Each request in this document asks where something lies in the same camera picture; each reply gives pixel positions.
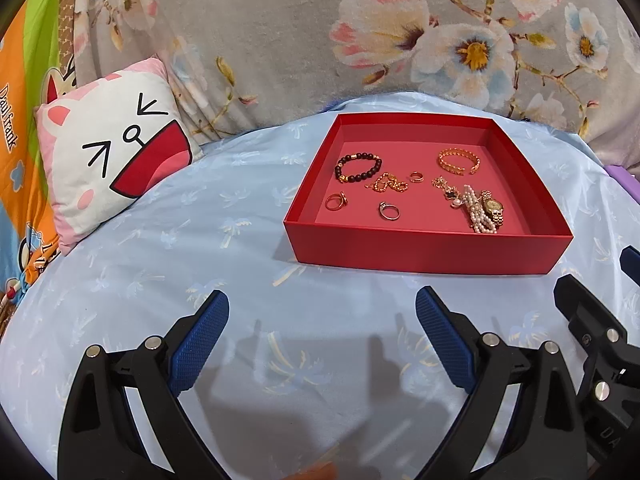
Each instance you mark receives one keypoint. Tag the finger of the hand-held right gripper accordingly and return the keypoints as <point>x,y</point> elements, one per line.
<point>580,305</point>
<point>627,262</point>

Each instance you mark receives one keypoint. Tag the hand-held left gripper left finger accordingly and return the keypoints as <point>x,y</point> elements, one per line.
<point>197,345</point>

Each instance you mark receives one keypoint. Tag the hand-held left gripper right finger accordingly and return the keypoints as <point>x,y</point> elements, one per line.
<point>445,340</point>

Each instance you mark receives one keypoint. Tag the red cardboard box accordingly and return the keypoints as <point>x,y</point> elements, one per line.
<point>500,255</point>

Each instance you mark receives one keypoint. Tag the gold wristwatch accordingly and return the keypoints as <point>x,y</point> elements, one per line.
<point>491,205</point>

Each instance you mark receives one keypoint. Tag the light blue palm-print cloth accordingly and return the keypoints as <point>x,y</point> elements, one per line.
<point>175,270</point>

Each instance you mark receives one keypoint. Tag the purple flat object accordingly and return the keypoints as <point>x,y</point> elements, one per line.
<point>620,172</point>

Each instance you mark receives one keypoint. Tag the gold bangle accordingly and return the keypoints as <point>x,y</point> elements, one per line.
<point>450,164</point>

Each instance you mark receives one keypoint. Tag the white cartoon face pillow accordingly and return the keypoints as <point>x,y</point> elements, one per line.
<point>100,160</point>

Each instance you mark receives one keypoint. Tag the colourful cartoon blanket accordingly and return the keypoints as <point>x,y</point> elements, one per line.
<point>25,135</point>

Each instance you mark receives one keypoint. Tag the grey floral blanket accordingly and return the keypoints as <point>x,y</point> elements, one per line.
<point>280,35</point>

